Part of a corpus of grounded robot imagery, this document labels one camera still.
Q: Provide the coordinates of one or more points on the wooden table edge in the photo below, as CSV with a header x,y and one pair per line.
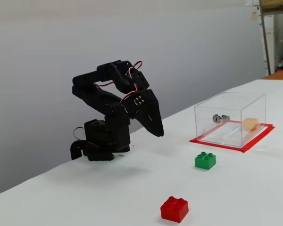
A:
x,y
280,75

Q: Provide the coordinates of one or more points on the green lego brick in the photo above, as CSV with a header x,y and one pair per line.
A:
x,y
205,161

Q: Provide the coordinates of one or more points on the red lego brick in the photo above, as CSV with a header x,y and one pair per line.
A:
x,y
174,210

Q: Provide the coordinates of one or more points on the red tape frame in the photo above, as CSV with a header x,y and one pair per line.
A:
x,y
254,144

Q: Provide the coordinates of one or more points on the metal shelf rack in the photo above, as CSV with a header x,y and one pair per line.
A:
x,y
265,47

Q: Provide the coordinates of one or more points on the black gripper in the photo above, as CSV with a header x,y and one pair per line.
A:
x,y
149,106

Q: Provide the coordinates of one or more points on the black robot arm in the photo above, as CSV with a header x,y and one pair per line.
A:
x,y
96,96

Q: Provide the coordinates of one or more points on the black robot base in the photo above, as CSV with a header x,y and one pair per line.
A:
x,y
103,141

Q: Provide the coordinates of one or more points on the small red capped bottle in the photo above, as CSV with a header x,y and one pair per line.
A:
x,y
279,67

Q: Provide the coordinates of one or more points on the yellow lego brick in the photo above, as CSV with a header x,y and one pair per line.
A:
x,y
250,123

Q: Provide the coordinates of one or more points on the transparent plastic box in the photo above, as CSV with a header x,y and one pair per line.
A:
x,y
217,131

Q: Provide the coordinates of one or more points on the silver box lock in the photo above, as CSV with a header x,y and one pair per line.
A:
x,y
217,118

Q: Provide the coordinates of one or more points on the white board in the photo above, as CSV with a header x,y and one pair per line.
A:
x,y
269,28

